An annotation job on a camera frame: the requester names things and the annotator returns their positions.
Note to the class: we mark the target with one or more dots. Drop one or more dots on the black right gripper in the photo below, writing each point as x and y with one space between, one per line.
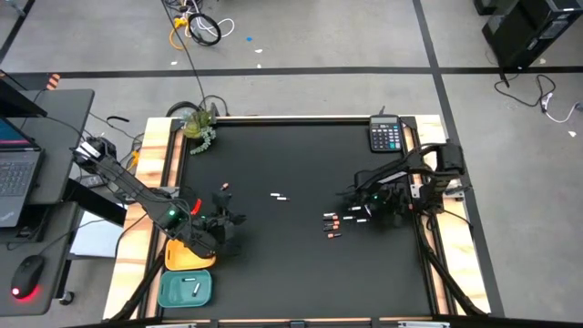
387 198

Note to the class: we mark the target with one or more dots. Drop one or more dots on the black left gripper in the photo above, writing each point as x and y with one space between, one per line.
217 228

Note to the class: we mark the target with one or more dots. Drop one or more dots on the copper-top black AA battery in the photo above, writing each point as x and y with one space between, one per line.
331 218
334 235
333 223
331 228

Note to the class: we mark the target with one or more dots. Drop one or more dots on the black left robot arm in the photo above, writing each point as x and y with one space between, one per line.
132 189

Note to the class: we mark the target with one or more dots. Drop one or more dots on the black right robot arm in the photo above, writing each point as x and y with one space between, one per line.
448 159

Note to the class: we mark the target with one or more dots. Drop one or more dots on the red clip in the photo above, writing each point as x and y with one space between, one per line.
196 206

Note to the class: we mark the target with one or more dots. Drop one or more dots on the orange plastic tray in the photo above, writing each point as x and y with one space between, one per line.
187 262

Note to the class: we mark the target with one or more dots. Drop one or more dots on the black desk calculator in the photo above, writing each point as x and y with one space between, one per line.
385 133

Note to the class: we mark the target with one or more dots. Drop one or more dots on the green succulent plant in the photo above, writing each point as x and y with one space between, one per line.
199 130

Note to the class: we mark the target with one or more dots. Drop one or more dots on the teal plastic tray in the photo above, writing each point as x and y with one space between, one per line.
177 296

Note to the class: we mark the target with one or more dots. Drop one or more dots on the light wooden table board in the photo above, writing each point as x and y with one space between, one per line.
152 146
460 255

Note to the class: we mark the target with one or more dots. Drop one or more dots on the yellow connector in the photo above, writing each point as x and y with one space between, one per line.
135 159

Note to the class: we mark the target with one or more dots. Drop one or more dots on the white sheet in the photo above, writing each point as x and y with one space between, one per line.
95 237

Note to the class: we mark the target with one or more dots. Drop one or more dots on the black desk caster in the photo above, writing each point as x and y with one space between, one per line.
66 298

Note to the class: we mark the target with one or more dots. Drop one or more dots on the black side desk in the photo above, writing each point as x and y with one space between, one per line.
59 136

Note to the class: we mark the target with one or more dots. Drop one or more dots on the black computer mouse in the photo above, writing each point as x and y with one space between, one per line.
27 275

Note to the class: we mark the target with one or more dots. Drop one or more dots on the black laptop computer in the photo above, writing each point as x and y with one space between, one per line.
16 177

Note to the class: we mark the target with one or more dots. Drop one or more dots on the orange black striped marker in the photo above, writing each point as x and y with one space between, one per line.
53 81

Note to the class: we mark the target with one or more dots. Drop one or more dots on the black monitor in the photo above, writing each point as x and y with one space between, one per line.
18 102

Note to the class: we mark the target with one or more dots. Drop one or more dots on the black computer tower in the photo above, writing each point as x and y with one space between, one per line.
530 32

